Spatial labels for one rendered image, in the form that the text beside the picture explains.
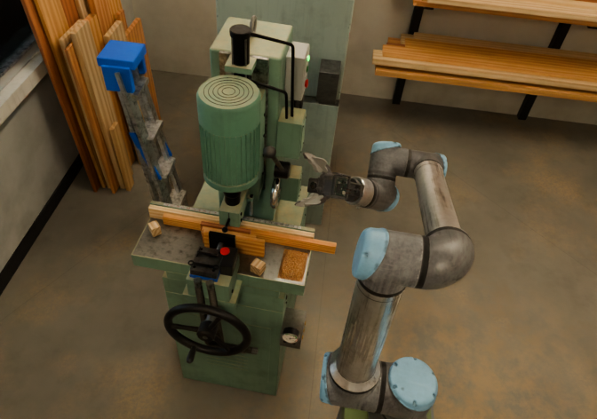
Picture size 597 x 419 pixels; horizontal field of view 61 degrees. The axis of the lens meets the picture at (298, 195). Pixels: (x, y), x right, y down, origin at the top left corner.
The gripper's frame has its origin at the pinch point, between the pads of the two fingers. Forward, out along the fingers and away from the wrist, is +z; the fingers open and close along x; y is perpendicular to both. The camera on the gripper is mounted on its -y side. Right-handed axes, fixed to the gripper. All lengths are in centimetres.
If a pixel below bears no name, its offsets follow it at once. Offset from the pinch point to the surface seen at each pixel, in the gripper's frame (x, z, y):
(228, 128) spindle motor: -9.6, 21.3, -5.3
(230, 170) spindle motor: 0.6, 13.4, -14.8
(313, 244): 19.0, -27.0, -21.1
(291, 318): 48, -34, -36
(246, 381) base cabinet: 86, -45, -74
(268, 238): 19.4, -15.5, -31.8
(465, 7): -129, -153, -70
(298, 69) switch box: -35.6, -4.5, -15.0
